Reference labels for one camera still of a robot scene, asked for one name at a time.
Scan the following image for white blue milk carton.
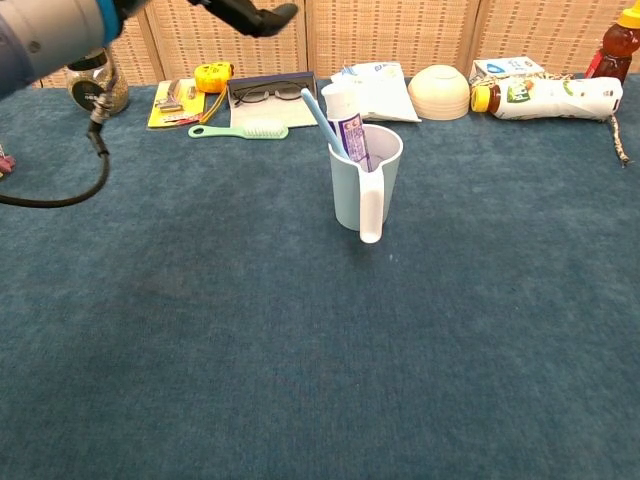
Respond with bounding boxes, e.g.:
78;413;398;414
468;56;547;86

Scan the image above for navy glasses case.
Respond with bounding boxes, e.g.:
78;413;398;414
227;70;318;99

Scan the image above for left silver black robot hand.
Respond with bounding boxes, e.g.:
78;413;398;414
119;0;300;39

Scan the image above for white drink bottle yellow cap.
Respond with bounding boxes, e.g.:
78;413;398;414
470;76;625;123

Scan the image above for white cup with handle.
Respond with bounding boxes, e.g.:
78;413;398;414
327;123;404;245

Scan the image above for razor on yellow card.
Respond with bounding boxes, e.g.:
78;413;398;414
147;78;207;130

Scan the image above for eyeglasses on grey case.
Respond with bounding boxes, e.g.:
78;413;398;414
228;89;327;130

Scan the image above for white plastic bag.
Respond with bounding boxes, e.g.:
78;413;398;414
329;61;423;124

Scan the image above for light blue toothbrush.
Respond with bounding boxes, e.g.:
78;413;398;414
300;87;350;160

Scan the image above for beige upturned bowl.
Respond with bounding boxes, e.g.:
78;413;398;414
407;64;472;122

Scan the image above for honey bottle yellow cap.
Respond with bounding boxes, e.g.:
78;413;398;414
584;0;640;85

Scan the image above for purple toothpaste tube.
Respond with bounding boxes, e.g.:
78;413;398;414
320;82;372;174

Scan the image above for teal blue table mat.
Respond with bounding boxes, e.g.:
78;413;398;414
0;74;640;480

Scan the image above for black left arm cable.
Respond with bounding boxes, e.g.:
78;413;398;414
0;64;121;209

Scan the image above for braided beige rope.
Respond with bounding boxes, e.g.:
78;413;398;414
469;69;632;169

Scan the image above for woven bamboo folding screen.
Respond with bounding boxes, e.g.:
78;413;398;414
29;0;640;90

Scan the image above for yellow tape measure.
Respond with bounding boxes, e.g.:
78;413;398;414
193;60;236;124

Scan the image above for mint green hairbrush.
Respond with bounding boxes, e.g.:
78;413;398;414
187;123;290;141

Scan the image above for glass jar black lid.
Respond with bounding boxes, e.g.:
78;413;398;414
66;47;130;117

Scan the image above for black round eyeglasses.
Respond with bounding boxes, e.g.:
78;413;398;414
232;80;311;107

